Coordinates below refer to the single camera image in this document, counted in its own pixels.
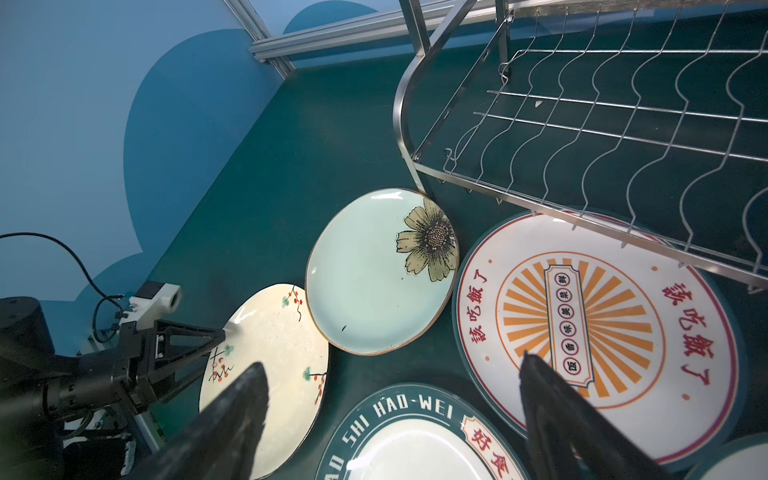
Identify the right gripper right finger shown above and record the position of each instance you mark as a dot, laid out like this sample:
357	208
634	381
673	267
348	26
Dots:
567	438

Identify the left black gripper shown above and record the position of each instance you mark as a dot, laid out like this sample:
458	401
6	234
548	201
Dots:
148	366

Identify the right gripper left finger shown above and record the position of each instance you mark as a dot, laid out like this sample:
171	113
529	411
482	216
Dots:
221	442

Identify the cream floral plate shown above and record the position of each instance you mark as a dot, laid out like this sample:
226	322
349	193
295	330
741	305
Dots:
274	327

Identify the orange sunburst plate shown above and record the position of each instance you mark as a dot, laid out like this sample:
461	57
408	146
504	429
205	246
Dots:
651	345

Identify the pale green flower plate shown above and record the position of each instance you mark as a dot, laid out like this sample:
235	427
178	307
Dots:
382	271

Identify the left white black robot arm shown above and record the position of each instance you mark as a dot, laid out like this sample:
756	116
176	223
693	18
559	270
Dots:
41	391

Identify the white plate dark lettered rim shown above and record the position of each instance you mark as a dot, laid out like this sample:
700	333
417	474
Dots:
417	431

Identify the white plate black cloud line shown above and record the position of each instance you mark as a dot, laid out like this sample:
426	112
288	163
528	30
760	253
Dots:
745	458

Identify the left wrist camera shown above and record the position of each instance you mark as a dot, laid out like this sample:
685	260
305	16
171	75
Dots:
150	303

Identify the chrome wire dish rack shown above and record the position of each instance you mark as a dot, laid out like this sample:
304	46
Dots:
609	115

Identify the left aluminium frame post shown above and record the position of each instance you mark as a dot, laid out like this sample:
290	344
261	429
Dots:
257	30

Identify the rear aluminium frame bar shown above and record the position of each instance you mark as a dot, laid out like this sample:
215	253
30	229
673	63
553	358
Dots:
363	29

